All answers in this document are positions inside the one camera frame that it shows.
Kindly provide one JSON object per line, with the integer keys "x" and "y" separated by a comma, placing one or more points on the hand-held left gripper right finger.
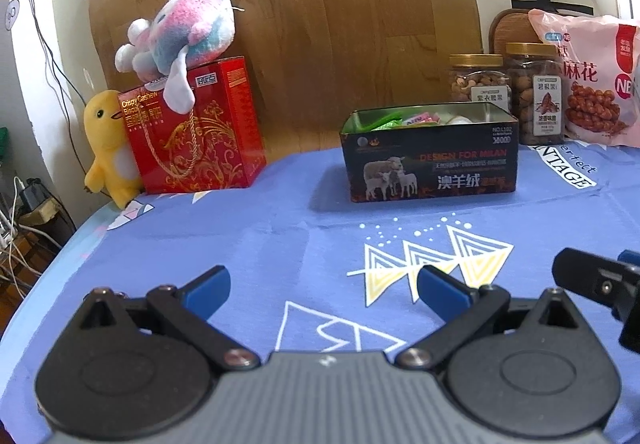
{"x": 442, "y": 291}

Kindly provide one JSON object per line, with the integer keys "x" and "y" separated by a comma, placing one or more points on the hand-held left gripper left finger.
{"x": 207, "y": 289}

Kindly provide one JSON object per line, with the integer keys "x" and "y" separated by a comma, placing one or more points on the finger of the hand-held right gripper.
{"x": 631, "y": 258}

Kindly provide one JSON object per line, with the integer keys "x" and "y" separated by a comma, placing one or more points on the black tin box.
{"x": 430, "y": 173}

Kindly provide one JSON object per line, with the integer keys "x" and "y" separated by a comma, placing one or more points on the white jelly cup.
{"x": 457, "y": 120}

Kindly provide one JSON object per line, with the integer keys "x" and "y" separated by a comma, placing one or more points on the pink candy box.
{"x": 417, "y": 119}

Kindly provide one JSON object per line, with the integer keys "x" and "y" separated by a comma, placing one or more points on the bright green snack packet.
{"x": 387, "y": 123}

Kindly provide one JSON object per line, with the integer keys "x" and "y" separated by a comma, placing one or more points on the red gift box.
{"x": 215, "y": 138}

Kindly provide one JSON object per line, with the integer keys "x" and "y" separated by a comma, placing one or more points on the yellow duck plush toy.
{"x": 107, "y": 143}

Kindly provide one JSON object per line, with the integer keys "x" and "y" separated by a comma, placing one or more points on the pink fried dough twist bag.
{"x": 600, "y": 73}

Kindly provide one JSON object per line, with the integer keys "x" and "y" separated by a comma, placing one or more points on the pecan jar with gold lid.
{"x": 525, "y": 98}

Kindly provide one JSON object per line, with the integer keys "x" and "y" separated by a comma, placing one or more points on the black power adapter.
{"x": 35, "y": 194}

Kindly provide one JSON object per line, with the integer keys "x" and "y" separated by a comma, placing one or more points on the cashew jar with gold lid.
{"x": 475, "y": 83}

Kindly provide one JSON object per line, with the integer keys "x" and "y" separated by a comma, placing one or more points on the green package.
{"x": 4, "y": 141}

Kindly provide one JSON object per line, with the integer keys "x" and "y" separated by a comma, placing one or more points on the small wooden board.
{"x": 510, "y": 31}

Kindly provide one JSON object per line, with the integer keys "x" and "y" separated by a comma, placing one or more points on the pink and blue plush toy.
{"x": 190, "y": 28}

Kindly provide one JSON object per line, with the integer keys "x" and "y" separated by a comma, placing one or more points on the large wood-grain panel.
{"x": 350, "y": 23}

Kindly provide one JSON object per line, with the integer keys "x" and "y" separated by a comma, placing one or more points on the round white wall hook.
{"x": 11, "y": 13}

